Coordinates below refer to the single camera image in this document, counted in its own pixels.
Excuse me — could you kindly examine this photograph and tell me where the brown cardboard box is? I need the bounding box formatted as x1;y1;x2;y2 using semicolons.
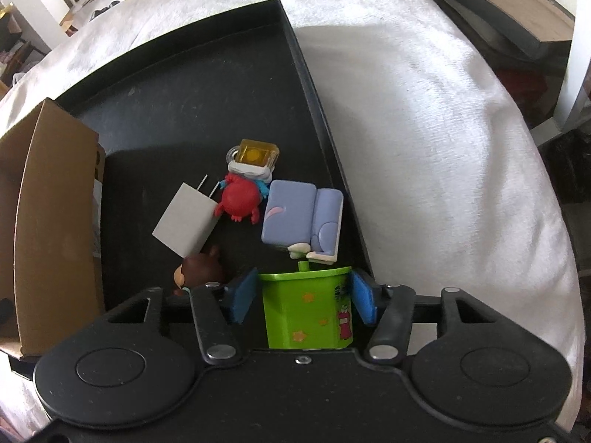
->
0;98;108;361

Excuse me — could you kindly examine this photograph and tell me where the purple toy sofa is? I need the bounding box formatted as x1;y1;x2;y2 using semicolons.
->
261;179;345;266

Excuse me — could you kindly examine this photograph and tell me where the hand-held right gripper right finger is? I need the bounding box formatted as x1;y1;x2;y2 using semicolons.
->
351;268;504;363

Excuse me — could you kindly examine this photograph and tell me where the black framed brown board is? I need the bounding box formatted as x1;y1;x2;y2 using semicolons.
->
397;0;578;58

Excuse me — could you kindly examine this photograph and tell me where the black tray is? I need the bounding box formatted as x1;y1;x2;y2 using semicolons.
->
53;0;375;333

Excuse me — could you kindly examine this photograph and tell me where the white charger plug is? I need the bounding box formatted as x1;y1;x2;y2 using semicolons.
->
152;173;222;257

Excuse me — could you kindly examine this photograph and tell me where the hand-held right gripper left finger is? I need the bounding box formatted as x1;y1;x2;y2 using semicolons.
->
95;267;259;366

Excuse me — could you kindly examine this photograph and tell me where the brown toy animal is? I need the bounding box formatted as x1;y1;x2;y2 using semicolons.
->
173;245;227;296

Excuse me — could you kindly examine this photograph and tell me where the red toy figure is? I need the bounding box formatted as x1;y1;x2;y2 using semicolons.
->
212;138;281;224

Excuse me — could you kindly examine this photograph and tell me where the white side table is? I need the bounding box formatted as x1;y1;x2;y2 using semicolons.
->
551;32;591;134

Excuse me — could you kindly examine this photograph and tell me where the green toy cup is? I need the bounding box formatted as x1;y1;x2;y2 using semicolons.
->
259;261;356;350

